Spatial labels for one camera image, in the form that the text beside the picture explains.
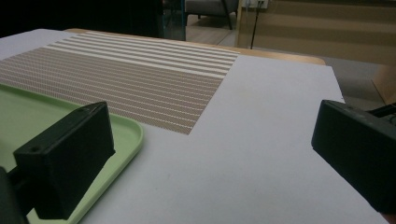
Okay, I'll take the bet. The beige wooden cabinet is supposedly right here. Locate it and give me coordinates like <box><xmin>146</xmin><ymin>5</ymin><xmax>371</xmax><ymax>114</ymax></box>
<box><xmin>236</xmin><ymin>0</ymin><xmax>396</xmax><ymax>105</ymax></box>

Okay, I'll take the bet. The pale blue table board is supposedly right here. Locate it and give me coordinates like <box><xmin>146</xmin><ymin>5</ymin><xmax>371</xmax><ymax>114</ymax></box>
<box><xmin>0</xmin><ymin>28</ymin><xmax>390</xmax><ymax>224</ymax></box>

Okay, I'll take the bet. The glass panel cabinet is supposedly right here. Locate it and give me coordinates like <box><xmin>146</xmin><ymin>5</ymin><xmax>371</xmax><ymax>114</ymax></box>
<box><xmin>162</xmin><ymin>0</ymin><xmax>188</xmax><ymax>42</ymax></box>

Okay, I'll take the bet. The brown striped woven placemat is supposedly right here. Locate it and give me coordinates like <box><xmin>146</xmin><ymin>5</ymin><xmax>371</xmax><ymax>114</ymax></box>
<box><xmin>0</xmin><ymin>31</ymin><xmax>241</xmax><ymax>135</ymax></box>

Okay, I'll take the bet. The grey chair with black legs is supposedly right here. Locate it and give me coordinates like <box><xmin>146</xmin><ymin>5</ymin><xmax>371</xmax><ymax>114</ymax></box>
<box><xmin>185</xmin><ymin>0</ymin><xmax>239</xmax><ymax>31</ymax></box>

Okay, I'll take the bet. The black hanging power cable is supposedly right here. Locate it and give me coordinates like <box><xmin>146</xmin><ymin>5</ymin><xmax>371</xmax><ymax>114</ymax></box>
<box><xmin>249</xmin><ymin>6</ymin><xmax>262</xmax><ymax>50</ymax></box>

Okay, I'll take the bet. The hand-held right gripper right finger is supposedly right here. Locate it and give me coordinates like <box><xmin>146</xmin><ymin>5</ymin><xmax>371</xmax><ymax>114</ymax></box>
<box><xmin>311</xmin><ymin>99</ymin><xmax>396</xmax><ymax>216</ymax></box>

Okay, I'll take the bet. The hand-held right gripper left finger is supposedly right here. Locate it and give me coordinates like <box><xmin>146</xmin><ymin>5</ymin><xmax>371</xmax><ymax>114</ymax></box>
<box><xmin>13</xmin><ymin>101</ymin><xmax>117</xmax><ymax>221</ymax></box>

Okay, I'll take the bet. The light green plastic tray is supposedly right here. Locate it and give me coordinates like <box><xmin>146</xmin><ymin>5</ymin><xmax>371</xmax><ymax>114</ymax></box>
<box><xmin>0</xmin><ymin>83</ymin><xmax>145</xmax><ymax>224</ymax></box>

